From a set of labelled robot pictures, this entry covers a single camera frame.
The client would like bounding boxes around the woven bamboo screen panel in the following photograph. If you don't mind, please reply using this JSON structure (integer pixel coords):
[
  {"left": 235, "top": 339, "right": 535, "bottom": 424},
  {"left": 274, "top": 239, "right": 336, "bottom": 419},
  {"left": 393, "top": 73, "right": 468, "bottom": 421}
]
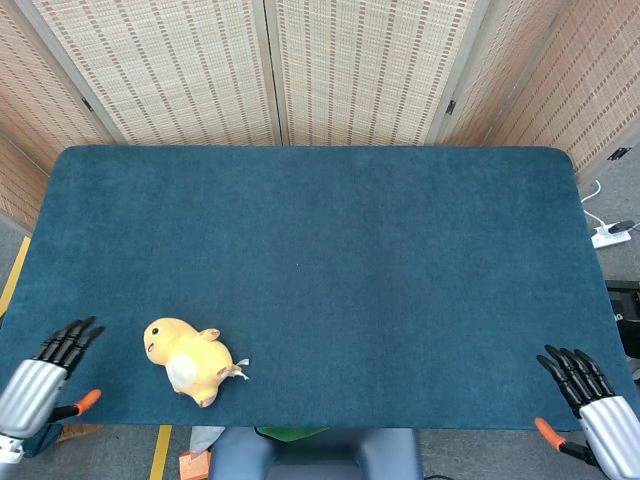
[
  {"left": 19, "top": 0, "right": 284, "bottom": 146},
  {"left": 0, "top": 134, "right": 51, "bottom": 232},
  {"left": 427, "top": 0, "right": 571, "bottom": 147},
  {"left": 0, "top": 0, "right": 124, "bottom": 174},
  {"left": 492, "top": 0, "right": 640, "bottom": 174},
  {"left": 263, "top": 0, "right": 490, "bottom": 146}
]

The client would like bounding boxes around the blue velvet table cloth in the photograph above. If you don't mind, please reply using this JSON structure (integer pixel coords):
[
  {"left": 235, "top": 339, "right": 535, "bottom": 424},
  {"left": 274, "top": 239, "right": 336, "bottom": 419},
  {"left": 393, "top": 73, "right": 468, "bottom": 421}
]
[{"left": 0, "top": 144, "right": 632, "bottom": 432}]

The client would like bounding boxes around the white power strip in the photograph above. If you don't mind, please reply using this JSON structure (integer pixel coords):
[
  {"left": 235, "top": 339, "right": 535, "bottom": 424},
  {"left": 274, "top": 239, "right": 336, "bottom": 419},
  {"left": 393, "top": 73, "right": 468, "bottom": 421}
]
[{"left": 591, "top": 224, "right": 634, "bottom": 250}]

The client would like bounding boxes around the yellow floor tape strip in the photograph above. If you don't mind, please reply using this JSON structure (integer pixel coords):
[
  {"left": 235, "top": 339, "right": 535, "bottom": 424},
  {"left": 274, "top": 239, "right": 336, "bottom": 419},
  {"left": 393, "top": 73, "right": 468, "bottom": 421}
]
[
  {"left": 0, "top": 236, "right": 32, "bottom": 317},
  {"left": 149, "top": 425, "right": 174, "bottom": 480}
]

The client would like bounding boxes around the black box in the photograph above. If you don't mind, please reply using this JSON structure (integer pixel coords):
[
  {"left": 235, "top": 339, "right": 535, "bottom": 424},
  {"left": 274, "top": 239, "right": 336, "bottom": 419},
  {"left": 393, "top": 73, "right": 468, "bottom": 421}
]
[{"left": 604, "top": 279, "right": 640, "bottom": 361}]

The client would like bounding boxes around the grey cloth piece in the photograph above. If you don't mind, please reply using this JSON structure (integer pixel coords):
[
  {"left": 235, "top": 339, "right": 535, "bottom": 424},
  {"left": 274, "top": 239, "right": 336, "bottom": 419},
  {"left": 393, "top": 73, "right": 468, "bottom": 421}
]
[{"left": 188, "top": 425, "right": 226, "bottom": 456}]

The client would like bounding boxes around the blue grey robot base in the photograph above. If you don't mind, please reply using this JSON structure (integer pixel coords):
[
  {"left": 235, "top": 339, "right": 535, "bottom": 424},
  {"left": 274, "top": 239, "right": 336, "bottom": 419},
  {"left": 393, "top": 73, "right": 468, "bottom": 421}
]
[{"left": 208, "top": 428, "right": 424, "bottom": 480}]

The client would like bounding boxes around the green sheet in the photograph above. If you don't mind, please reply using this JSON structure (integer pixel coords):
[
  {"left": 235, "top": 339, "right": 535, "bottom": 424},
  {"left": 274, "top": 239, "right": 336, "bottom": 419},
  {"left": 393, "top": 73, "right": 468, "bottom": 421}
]
[{"left": 254, "top": 426, "right": 330, "bottom": 442}]

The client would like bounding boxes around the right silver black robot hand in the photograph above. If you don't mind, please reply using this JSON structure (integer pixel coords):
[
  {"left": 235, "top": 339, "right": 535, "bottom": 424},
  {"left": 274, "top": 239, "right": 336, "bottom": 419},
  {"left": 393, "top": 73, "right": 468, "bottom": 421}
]
[{"left": 533, "top": 343, "right": 640, "bottom": 480}]

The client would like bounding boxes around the yellow plush toy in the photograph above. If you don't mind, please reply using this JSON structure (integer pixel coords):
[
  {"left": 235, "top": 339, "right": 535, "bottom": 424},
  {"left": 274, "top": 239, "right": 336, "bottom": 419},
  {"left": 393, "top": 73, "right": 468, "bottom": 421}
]
[{"left": 143, "top": 316, "right": 250, "bottom": 408}]

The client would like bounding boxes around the white power cable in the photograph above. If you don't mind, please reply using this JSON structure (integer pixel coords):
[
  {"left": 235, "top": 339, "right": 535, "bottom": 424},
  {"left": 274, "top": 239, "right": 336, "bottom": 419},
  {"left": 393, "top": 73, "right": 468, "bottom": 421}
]
[{"left": 579, "top": 179, "right": 609, "bottom": 229}]

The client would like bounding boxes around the orange block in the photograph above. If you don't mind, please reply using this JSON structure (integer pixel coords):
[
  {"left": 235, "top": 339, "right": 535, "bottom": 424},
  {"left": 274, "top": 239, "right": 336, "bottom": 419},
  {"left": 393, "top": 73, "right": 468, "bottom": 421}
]
[{"left": 179, "top": 449, "right": 211, "bottom": 480}]

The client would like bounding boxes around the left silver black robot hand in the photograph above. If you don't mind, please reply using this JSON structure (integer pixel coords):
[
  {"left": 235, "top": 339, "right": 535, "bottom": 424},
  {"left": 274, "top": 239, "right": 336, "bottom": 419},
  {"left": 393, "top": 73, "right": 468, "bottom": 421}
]
[{"left": 0, "top": 315, "right": 106, "bottom": 441}]

